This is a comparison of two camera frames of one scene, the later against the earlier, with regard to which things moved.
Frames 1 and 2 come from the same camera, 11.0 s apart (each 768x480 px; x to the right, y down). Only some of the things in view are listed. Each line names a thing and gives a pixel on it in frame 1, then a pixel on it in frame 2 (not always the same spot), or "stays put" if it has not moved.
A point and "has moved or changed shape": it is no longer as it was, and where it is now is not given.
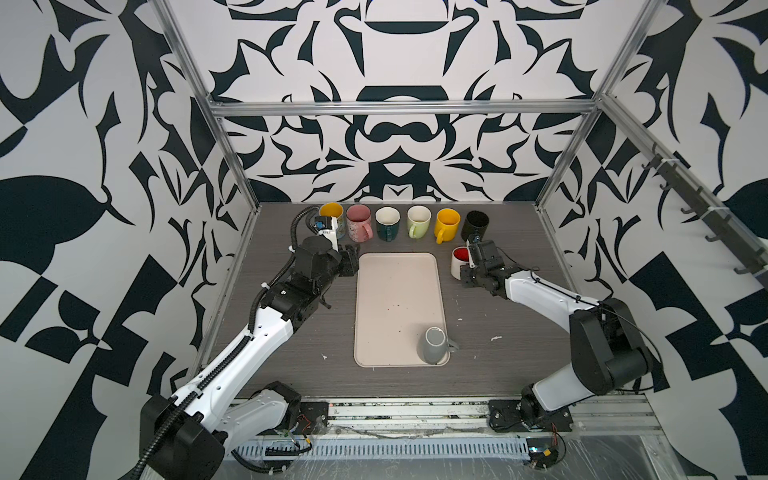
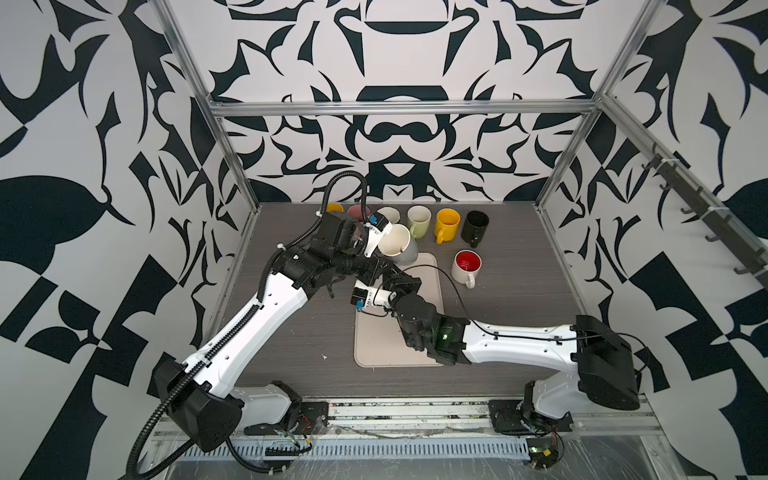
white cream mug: (459, 257) stays put
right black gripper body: (473, 276) → (409, 289)
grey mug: (436, 345) has moved or changed shape
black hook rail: (747, 245) stays put
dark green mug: (387, 220) stays put
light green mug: (418, 219) stays put
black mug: (474, 223) stays put
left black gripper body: (341, 262) → (352, 262)
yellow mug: (446, 227) stays put
